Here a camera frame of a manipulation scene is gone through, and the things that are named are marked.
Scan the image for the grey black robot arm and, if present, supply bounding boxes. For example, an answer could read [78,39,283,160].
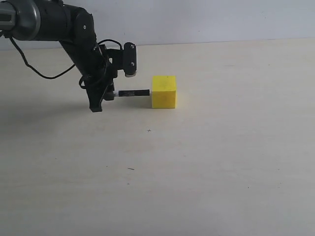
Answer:
[0,0,117,113]

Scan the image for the black and white marker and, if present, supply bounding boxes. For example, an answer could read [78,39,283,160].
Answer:
[113,89,150,97]

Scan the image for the yellow foam cube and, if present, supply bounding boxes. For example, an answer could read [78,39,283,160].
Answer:
[151,76,177,109]

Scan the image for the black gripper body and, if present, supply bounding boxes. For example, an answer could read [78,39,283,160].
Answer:
[82,44,124,94]

